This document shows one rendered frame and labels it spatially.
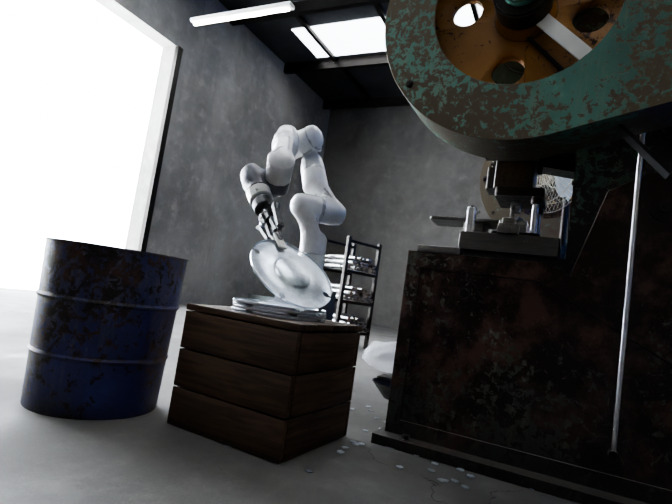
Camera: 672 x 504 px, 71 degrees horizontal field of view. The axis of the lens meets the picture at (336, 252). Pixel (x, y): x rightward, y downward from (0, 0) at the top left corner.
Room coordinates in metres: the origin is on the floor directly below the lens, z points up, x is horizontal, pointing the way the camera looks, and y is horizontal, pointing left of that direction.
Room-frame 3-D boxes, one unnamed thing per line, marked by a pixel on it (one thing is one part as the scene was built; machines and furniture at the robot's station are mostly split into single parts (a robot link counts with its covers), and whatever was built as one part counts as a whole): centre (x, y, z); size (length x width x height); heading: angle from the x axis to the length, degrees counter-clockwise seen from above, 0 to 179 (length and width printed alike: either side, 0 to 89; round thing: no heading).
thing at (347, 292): (4.27, -0.12, 0.47); 0.46 x 0.43 x 0.95; 44
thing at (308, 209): (1.97, 0.13, 0.71); 0.18 x 0.11 x 0.25; 122
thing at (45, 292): (1.52, 0.68, 0.24); 0.42 x 0.42 x 0.48
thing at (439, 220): (1.75, -0.47, 0.72); 0.25 x 0.14 x 0.14; 64
